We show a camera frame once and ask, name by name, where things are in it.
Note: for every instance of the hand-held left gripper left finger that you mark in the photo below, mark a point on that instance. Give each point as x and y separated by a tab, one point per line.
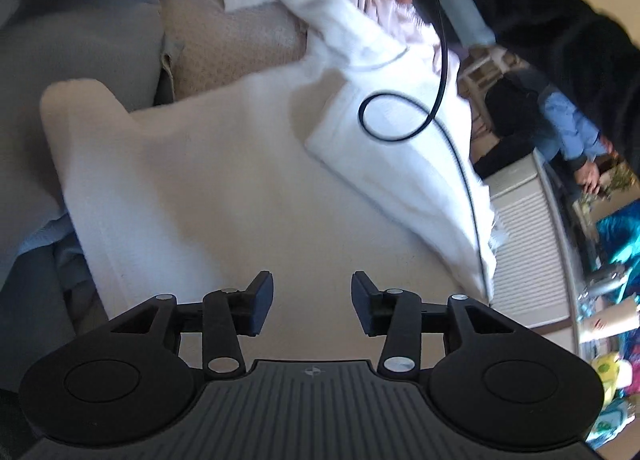
262	302

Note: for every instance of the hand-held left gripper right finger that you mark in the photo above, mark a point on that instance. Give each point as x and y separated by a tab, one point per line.
361	302

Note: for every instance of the white ribbed shirt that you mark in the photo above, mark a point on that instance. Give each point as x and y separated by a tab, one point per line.
210	180

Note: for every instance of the light blue sweatpants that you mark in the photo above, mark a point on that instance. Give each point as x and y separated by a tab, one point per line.
75	30

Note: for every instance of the light blue fleece garment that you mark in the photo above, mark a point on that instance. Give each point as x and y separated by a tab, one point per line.
35	240

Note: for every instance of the person's right forearm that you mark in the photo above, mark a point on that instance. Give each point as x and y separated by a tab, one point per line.
550	5

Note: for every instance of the white slatted cabinet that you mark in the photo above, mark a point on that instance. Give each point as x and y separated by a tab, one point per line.
525	240

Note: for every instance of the plastic trash bag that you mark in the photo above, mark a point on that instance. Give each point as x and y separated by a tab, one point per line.
612	375

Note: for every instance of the teal patterned bag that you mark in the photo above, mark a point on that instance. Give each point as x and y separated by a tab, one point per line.
620	235

